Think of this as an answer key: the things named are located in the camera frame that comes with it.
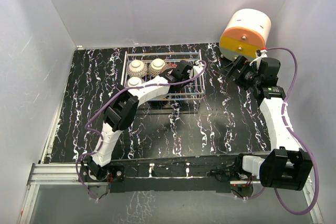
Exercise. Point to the red patterned bowl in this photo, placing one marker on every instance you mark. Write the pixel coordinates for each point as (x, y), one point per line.
(168, 66)

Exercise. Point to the white wire dish rack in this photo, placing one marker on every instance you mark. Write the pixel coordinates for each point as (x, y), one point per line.
(194, 90)

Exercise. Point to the purple striped bowl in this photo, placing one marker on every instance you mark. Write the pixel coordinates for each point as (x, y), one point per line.
(134, 82)

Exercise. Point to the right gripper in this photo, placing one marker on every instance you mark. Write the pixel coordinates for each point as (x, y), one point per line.
(228, 71)

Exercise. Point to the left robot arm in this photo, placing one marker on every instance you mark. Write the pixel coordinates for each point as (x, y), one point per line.
(119, 113)

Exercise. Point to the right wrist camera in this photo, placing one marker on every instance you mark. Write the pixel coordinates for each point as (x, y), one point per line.
(260, 54)

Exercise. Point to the round drawer cabinet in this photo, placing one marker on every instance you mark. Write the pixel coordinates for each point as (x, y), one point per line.
(246, 32)

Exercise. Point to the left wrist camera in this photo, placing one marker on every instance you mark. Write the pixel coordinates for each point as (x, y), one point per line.
(198, 68)

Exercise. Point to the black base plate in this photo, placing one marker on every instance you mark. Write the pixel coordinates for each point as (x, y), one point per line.
(216, 173)

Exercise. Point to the aluminium frame rail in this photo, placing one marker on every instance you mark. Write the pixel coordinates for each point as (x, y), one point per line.
(73, 174)

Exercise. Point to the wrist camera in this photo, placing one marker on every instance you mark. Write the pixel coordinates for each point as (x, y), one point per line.
(260, 54)
(198, 68)

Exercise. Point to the brown scale patterned bowl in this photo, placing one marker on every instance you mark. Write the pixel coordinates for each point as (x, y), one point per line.
(155, 67)

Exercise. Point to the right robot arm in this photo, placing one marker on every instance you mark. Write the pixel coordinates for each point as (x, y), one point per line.
(288, 165)

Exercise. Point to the brown spoke patterned bowl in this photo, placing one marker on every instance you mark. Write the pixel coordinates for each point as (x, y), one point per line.
(137, 68)

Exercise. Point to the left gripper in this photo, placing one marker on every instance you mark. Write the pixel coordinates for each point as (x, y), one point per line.
(188, 77)

